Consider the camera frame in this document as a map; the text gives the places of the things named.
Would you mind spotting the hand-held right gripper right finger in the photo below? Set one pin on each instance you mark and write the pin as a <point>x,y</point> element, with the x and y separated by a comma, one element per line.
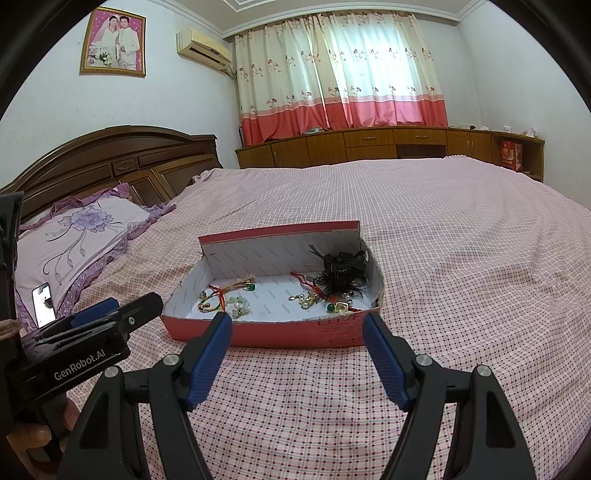
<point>383,360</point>

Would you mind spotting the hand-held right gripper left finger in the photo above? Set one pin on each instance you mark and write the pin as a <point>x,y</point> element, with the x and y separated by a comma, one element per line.
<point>207,360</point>

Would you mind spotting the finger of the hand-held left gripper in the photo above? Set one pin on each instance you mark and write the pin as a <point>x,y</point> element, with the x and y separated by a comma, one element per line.
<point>94,314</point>
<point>143,309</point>

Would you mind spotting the red cardboard box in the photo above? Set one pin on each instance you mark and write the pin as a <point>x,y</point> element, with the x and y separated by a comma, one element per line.
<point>277,334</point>

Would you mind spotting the black hair accessory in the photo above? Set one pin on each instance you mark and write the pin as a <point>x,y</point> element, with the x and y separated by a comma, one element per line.
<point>339,274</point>

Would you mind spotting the person's left hand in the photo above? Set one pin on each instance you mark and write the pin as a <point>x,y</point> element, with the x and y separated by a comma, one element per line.
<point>27,436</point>

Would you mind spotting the white smartphone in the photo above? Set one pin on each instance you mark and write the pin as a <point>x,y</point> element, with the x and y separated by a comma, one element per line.
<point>44,307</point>

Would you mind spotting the purple floral pillow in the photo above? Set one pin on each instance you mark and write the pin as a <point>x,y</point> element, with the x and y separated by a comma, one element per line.
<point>83,230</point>

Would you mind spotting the green bead earring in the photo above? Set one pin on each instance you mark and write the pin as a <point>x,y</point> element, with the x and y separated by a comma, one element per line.
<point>251,287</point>

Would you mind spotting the pearl drop earrings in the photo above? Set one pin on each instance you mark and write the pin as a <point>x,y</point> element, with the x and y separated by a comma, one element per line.
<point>302,301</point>

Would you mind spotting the dark wooden headboard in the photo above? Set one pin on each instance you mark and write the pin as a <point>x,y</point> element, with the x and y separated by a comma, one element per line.
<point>129,147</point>

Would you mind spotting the long wooden cabinet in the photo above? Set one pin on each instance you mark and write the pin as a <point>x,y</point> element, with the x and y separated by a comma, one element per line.
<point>369,143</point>

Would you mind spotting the red gift box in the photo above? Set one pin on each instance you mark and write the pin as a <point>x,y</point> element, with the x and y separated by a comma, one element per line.
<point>511,154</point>

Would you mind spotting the cream and red curtain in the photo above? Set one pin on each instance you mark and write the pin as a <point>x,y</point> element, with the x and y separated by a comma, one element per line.
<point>346,69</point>

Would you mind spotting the framed wall photo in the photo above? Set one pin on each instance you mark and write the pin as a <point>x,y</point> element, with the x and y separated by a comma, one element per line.
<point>113,41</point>

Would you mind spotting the wall air conditioner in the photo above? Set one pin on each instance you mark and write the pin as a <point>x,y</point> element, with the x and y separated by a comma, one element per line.
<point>203,46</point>

